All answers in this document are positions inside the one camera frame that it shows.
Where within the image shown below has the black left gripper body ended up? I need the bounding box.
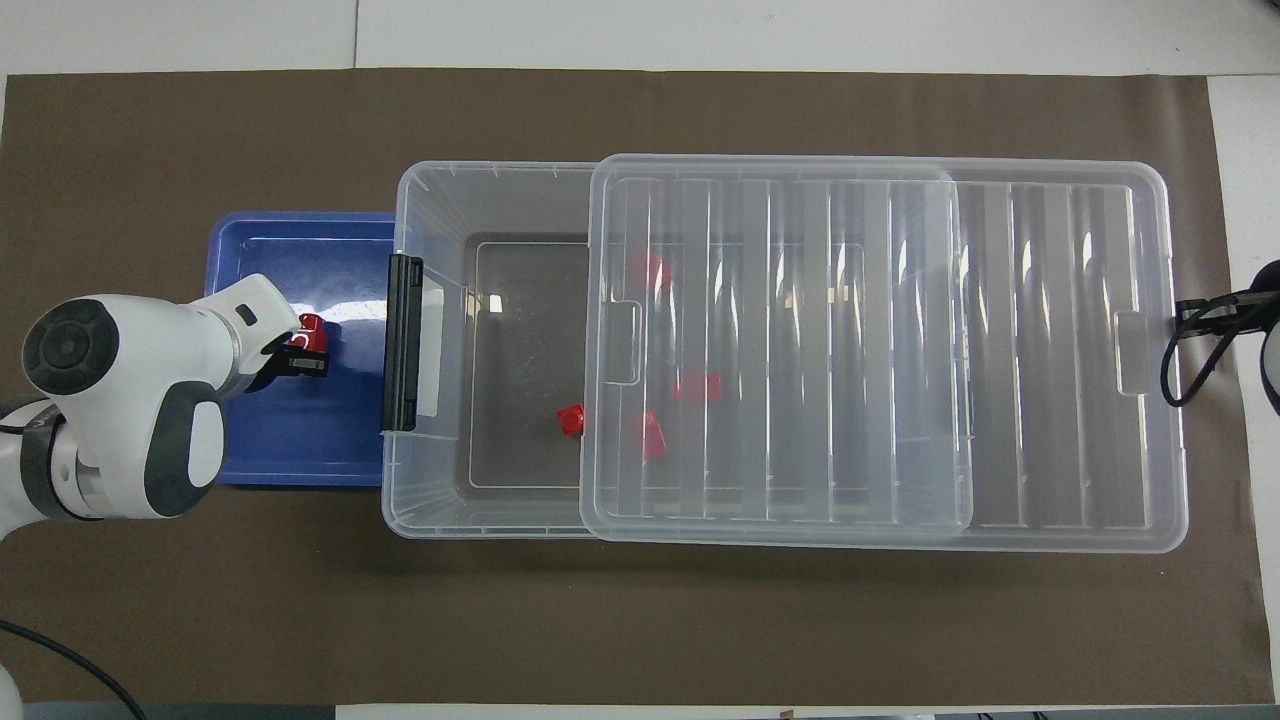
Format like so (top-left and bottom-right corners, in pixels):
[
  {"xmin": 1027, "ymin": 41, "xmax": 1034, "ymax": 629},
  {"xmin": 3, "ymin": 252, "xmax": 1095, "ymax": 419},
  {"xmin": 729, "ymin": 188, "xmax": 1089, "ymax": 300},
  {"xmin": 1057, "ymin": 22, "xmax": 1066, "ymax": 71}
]
[{"xmin": 240, "ymin": 335, "xmax": 301, "ymax": 393}]

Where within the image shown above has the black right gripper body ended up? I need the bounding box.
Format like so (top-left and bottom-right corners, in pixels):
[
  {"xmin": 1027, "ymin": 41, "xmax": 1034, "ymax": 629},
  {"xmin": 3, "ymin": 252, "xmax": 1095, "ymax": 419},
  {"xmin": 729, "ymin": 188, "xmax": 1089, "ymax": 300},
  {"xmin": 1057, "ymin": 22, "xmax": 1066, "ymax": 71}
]
[{"xmin": 1225, "ymin": 290, "xmax": 1276, "ymax": 333}]

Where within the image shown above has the clear ribbed plastic lid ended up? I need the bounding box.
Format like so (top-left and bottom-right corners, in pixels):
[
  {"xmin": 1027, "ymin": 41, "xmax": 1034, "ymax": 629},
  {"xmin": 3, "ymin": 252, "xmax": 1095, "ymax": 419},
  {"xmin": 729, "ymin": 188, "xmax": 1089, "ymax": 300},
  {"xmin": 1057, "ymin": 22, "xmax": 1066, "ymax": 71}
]
[{"xmin": 580, "ymin": 153, "xmax": 1191, "ymax": 554}]

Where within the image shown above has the clear plastic storage box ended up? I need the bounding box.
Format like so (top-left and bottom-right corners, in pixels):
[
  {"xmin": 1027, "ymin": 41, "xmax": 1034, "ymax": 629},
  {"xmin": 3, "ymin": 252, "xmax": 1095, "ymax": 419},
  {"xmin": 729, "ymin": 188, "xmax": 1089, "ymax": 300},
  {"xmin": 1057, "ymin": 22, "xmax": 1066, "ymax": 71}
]
[{"xmin": 380, "ymin": 160, "xmax": 976, "ymax": 541}]

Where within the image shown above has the brown table mat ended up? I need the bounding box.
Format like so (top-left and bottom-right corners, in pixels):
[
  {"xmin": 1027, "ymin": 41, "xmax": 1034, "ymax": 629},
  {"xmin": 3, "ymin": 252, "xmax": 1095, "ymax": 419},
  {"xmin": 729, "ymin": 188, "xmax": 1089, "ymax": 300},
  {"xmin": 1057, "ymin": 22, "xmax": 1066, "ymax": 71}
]
[{"xmin": 0, "ymin": 68, "xmax": 1246, "ymax": 706}]

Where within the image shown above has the black box latch handle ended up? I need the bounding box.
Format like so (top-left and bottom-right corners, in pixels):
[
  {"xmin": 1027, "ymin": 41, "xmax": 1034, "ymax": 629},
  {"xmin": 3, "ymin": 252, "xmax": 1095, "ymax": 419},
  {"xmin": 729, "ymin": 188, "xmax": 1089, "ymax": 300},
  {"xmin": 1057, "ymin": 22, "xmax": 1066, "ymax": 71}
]
[{"xmin": 382, "ymin": 253, "xmax": 425, "ymax": 434}]

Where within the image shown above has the blue plastic tray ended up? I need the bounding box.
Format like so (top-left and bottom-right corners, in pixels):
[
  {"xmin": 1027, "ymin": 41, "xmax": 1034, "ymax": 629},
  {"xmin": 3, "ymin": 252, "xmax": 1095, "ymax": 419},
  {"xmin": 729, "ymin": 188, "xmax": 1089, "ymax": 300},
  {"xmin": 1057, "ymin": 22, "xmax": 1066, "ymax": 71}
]
[{"xmin": 203, "ymin": 210, "xmax": 399, "ymax": 489}]

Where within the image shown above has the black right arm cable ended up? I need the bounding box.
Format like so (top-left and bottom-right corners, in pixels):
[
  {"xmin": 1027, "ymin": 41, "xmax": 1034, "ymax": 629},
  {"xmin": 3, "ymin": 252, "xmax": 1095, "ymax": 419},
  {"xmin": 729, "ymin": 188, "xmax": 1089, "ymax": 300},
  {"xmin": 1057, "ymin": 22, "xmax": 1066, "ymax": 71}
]
[{"xmin": 1160, "ymin": 295, "xmax": 1263, "ymax": 408}]

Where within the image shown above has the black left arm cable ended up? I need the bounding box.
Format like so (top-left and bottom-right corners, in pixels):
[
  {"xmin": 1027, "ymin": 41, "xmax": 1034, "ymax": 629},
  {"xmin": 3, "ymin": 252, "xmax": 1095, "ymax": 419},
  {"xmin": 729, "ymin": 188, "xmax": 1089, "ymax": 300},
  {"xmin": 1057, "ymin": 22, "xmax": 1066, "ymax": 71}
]
[{"xmin": 0, "ymin": 618, "xmax": 146, "ymax": 720}]

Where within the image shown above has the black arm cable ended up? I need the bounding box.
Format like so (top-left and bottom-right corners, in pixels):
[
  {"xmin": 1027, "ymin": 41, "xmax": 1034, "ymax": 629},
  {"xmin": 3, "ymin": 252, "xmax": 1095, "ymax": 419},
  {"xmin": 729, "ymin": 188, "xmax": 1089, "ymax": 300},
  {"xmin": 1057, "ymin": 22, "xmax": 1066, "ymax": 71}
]
[
  {"xmin": 1160, "ymin": 295, "xmax": 1263, "ymax": 408},
  {"xmin": 0, "ymin": 618, "xmax": 146, "ymax": 720}
]

